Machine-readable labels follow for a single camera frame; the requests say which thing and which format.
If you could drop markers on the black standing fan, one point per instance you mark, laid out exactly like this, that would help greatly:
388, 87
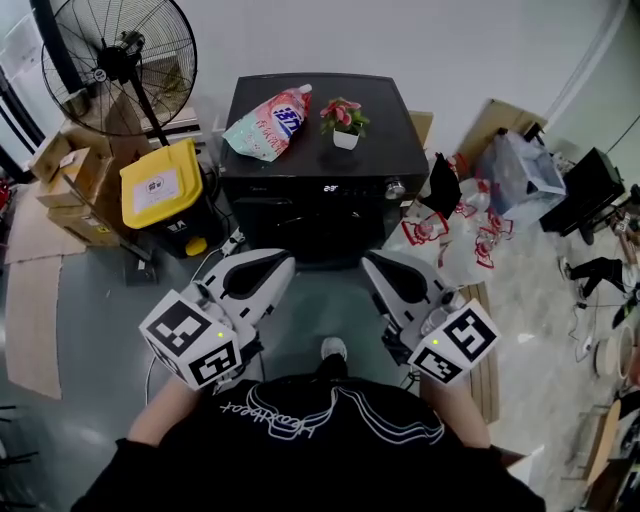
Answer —
120, 55

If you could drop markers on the clear plastic storage bin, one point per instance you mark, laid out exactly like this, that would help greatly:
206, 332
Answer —
520, 175

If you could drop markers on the black framed glass window wall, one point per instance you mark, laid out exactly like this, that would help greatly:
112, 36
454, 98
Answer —
20, 60

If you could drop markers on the person's black trousers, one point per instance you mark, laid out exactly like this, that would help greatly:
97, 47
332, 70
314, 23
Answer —
332, 370

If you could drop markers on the yellow lidded black trash bin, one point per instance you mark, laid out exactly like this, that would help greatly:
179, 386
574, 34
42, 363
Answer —
160, 185

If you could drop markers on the pink green detergent pouch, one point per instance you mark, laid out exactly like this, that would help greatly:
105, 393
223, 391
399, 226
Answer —
265, 130

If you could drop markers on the white power strip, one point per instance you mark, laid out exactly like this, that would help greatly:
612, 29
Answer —
232, 241

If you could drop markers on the black washing machine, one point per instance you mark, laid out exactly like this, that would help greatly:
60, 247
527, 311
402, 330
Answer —
390, 130

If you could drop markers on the black bag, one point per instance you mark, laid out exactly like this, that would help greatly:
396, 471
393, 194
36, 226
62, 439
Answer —
442, 187

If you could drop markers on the black metal stand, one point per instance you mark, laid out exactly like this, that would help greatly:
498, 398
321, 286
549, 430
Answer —
15, 460

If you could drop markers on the labelled cardboard box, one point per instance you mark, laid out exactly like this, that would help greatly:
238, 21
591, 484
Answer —
75, 175

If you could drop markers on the small black bracket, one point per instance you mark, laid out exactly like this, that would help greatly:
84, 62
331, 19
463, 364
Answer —
535, 131

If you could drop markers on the person's right forearm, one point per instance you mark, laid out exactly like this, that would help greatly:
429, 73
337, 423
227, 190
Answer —
455, 415

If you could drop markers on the person's left forearm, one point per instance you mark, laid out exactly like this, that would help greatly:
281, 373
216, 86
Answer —
160, 415

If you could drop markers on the person's white shoe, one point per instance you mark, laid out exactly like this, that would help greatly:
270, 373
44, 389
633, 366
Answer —
334, 347

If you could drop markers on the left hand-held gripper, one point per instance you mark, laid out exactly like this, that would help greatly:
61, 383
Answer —
190, 340

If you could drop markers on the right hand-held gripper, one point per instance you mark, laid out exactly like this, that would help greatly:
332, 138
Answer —
450, 345

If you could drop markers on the wooden slat bench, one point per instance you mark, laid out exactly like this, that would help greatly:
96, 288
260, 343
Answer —
482, 380

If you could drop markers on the tall cardboard box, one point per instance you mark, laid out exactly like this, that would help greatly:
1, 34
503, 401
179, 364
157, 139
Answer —
125, 145

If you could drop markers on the large leaning cardboard sheet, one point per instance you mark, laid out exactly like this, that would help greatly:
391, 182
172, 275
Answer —
495, 117

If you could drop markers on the small leaning cardboard sheet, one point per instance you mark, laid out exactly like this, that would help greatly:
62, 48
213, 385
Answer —
421, 127

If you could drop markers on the person's black printed t-shirt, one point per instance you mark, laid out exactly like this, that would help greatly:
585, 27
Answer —
310, 475

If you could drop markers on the black box-shaped appliance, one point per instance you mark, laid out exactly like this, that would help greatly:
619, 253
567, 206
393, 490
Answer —
590, 190

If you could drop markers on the long flattened cardboard sheet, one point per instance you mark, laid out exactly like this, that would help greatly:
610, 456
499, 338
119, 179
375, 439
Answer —
32, 325

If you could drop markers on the silver round control knob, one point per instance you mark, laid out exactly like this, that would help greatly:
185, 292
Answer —
394, 187

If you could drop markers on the wooden stool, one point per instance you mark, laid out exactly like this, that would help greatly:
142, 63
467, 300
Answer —
602, 435

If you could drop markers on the white board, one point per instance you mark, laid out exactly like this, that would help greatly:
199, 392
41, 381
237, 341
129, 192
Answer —
525, 467

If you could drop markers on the beige round basin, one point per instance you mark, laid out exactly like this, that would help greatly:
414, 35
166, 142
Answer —
607, 357

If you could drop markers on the pink flower plant white pot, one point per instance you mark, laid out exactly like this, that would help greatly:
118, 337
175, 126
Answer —
346, 139

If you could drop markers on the wide flattened cardboard sheet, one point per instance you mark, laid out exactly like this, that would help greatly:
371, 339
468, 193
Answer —
40, 235

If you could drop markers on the small cardboard box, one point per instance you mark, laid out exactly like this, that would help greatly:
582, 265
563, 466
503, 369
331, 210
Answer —
50, 157

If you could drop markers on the red bag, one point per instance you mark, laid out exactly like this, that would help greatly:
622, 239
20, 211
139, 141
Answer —
4, 187

